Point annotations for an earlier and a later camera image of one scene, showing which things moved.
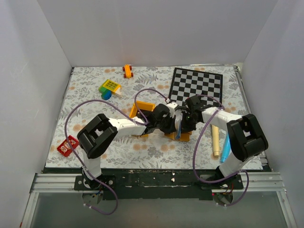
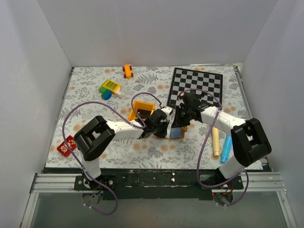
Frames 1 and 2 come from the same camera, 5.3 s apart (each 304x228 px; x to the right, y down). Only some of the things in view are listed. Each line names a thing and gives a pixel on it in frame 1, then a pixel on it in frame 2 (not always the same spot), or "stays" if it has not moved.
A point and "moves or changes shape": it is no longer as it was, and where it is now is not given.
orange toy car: [127, 69] stays
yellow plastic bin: [142, 105] stays
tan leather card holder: [181, 136] moves or changes shape
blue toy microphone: [226, 149] stays
